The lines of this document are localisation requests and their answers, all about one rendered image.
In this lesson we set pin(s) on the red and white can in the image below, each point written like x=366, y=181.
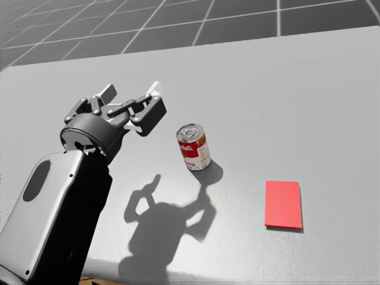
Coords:
x=194, y=148

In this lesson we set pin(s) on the pink pad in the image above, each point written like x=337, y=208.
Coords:
x=283, y=205

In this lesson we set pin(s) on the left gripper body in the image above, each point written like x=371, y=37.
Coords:
x=89, y=133

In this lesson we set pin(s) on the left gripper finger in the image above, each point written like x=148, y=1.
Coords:
x=89, y=104
x=148, y=114

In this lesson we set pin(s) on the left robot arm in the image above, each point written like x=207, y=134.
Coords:
x=56, y=207

